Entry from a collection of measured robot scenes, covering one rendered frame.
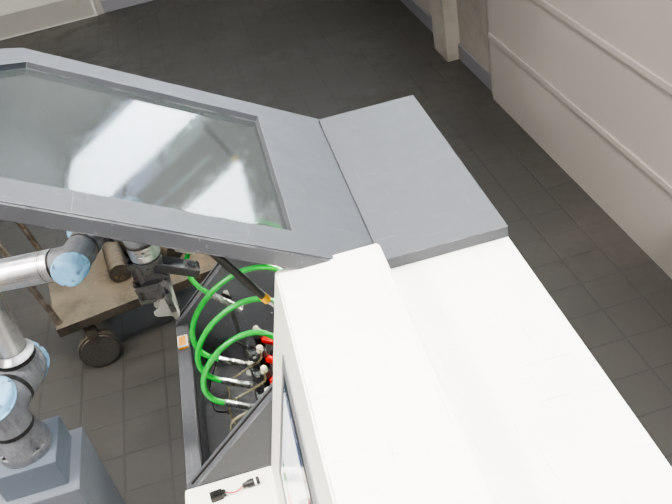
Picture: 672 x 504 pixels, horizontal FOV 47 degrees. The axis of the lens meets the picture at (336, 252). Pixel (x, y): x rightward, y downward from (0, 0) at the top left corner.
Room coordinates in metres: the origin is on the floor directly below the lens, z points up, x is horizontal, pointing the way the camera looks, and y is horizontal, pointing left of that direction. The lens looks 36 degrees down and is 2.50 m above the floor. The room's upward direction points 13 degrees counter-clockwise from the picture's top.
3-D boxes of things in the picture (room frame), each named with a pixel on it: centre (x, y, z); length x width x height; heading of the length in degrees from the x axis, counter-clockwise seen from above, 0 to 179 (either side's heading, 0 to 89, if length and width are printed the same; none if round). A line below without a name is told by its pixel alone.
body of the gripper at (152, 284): (1.58, 0.46, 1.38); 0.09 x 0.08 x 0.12; 95
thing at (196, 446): (1.59, 0.50, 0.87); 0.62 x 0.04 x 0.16; 5
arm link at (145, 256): (1.58, 0.45, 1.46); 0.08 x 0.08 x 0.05
